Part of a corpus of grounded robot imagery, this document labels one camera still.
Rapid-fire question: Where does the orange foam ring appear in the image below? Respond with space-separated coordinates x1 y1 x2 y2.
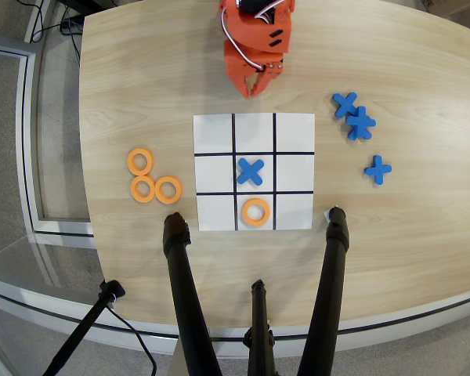
126 147 155 176
241 197 272 228
130 175 157 204
154 175 184 205

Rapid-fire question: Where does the grey metal floor frame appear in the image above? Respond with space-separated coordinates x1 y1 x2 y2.
0 33 99 250

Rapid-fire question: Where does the thin black tripod leg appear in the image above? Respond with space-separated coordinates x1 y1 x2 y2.
242 278 277 376

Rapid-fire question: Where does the white tic-tac-toe grid paper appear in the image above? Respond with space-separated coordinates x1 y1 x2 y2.
193 112 316 232

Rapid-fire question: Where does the black furniture bar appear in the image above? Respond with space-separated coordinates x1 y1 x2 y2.
56 0 117 17

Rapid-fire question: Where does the black camera tripod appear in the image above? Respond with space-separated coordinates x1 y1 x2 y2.
0 273 470 358

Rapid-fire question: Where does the black floor cable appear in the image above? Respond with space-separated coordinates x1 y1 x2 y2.
25 0 84 66

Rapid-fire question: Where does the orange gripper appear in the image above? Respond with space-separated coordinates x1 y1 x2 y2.
223 38 286 99

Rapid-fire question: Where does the blue foam cross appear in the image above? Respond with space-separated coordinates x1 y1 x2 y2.
332 92 359 118
363 154 393 186
345 106 378 142
237 157 266 186

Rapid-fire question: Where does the black stand pole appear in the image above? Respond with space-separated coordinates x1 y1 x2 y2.
42 279 126 376

